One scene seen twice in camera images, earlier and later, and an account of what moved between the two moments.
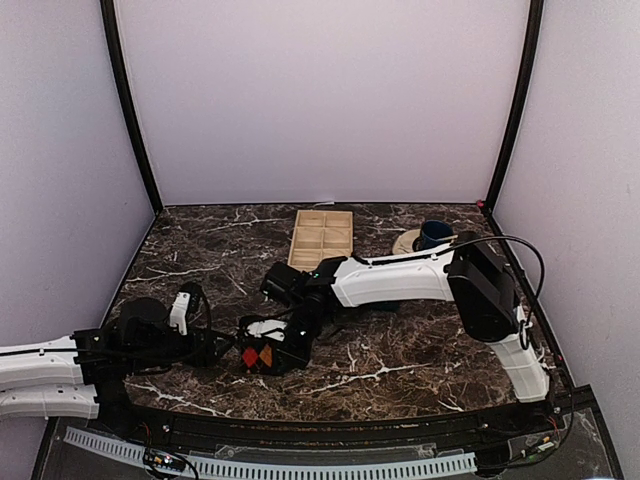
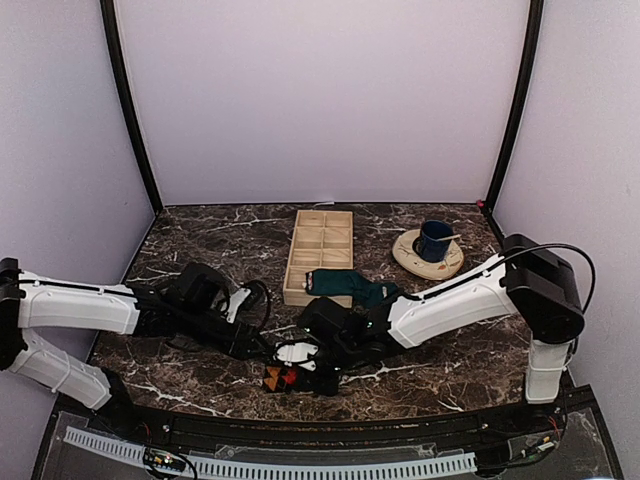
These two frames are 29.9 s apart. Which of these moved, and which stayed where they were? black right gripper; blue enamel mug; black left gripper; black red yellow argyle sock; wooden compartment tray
Moved: black left gripper; black red yellow argyle sock; black right gripper
Stayed: blue enamel mug; wooden compartment tray
